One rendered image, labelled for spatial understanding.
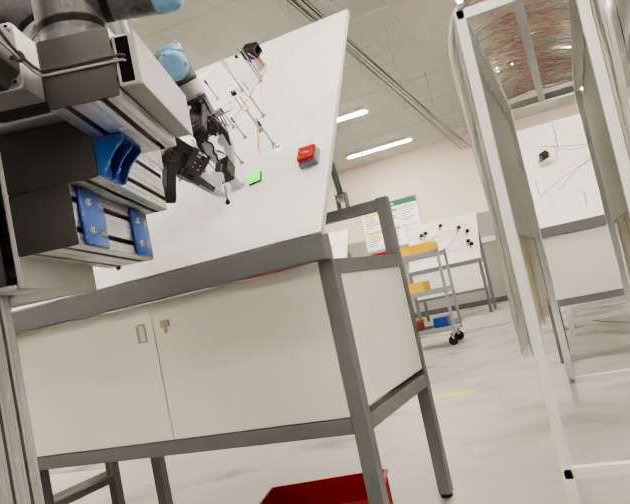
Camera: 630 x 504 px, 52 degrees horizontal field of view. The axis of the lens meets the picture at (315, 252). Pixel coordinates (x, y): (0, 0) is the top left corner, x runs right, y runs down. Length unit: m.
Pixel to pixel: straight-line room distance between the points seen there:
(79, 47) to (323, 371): 1.06
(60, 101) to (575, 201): 3.98
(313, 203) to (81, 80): 0.94
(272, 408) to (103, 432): 0.59
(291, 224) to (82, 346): 0.80
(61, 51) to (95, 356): 1.33
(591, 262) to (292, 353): 2.99
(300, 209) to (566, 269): 2.93
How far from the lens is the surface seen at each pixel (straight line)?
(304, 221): 1.66
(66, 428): 2.22
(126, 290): 1.93
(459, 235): 10.97
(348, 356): 1.63
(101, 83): 0.86
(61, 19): 1.23
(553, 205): 4.57
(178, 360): 1.89
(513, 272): 1.94
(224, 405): 1.83
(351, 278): 1.73
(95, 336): 2.08
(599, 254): 4.42
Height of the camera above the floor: 0.70
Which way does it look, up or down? 4 degrees up
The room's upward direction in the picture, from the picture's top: 12 degrees counter-clockwise
